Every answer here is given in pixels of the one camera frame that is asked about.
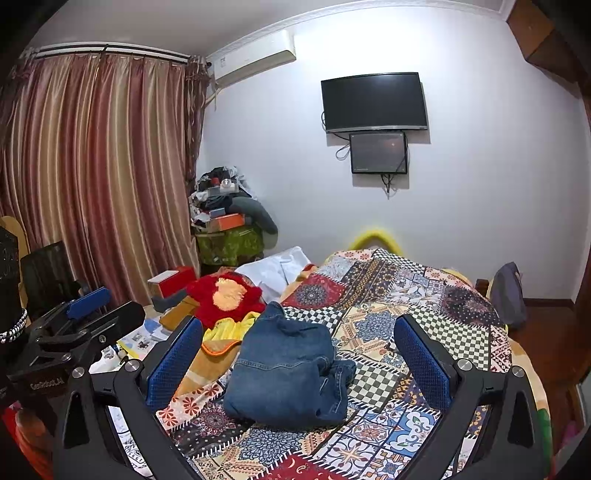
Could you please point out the ochre brown box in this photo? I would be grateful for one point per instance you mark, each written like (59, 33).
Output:
(178, 318)

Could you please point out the white air conditioner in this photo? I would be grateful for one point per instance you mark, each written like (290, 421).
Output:
(251, 57)

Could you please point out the yellow plush hoop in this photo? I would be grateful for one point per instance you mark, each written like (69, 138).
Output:
(376, 233)

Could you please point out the blue denim jacket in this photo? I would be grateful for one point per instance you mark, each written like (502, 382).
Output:
(281, 364)

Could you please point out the grey backpack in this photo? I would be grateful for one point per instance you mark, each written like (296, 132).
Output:
(508, 295)

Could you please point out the curtain rod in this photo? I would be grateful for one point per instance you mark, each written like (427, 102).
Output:
(106, 48)

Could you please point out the wooden wardrobe cabinet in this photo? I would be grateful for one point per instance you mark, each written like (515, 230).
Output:
(549, 37)

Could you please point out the yellow towel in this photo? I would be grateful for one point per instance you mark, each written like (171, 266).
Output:
(226, 339)

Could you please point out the black mesh chair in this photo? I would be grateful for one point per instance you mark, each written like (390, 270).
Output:
(46, 277)

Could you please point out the colourful patchwork blanket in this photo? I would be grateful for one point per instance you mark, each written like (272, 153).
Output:
(406, 286)

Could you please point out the orange shoe box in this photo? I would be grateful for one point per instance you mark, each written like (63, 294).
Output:
(226, 222)

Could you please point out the pile of mixed clutter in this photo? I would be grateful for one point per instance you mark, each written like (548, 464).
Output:
(217, 189)

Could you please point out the small black wall monitor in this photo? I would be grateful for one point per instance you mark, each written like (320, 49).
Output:
(378, 152)

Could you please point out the red plush toy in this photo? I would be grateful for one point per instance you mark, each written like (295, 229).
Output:
(207, 300)

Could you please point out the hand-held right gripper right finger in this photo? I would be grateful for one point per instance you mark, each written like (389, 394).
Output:
(422, 364)

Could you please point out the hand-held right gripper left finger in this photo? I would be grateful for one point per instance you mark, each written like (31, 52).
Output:
(173, 357)

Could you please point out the black wall television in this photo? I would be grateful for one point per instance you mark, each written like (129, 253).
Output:
(374, 102)

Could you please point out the grey neck pillow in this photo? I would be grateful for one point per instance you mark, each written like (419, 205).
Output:
(263, 217)

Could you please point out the printed paper booklets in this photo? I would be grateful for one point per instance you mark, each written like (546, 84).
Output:
(138, 341)

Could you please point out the striped reddish brown curtain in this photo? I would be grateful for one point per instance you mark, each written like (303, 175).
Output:
(92, 161)

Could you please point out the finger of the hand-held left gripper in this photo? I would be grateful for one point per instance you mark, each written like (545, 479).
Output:
(122, 316)
(87, 301)

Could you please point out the red box with white lid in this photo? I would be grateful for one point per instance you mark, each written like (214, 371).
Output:
(173, 282)

